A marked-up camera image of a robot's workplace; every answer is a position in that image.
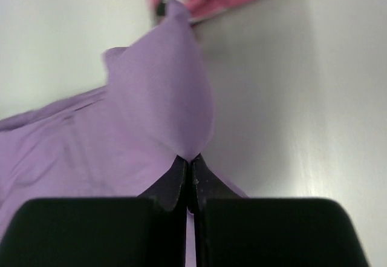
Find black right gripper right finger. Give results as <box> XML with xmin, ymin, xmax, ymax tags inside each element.
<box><xmin>189</xmin><ymin>156</ymin><xmax>368</xmax><ymax>266</ymax></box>

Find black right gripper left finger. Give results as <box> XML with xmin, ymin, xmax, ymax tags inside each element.
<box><xmin>1</xmin><ymin>157</ymin><xmax>188</xmax><ymax>266</ymax></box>

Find purple trousers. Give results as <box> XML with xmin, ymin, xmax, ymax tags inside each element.
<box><xmin>0</xmin><ymin>0</ymin><xmax>249</xmax><ymax>267</ymax></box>

